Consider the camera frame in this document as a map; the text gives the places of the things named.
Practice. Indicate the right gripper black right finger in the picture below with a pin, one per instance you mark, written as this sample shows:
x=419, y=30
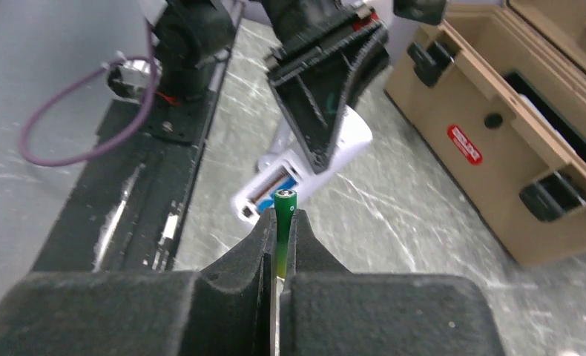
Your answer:
x=325, y=309

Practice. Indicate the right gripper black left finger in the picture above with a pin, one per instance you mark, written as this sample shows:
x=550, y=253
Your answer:
x=224, y=309

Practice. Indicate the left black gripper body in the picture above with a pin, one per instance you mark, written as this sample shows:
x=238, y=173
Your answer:
x=309, y=29

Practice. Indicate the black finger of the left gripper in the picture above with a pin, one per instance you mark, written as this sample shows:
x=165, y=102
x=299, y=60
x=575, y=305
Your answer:
x=314, y=100

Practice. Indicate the white remote control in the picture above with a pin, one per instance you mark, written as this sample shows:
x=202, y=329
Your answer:
x=286, y=157

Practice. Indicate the blue battery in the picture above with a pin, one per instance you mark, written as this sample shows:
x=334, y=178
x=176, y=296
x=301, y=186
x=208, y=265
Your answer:
x=267, y=198

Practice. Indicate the green battery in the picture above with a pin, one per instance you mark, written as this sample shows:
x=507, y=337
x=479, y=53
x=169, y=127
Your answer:
x=285, y=204

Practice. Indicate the tan plastic toolbox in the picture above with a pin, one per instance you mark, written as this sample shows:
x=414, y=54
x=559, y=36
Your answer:
x=526, y=181

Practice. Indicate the black tray in toolbox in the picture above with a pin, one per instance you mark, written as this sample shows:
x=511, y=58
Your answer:
x=559, y=122

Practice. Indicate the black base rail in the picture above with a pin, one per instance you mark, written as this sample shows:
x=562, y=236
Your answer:
x=127, y=208

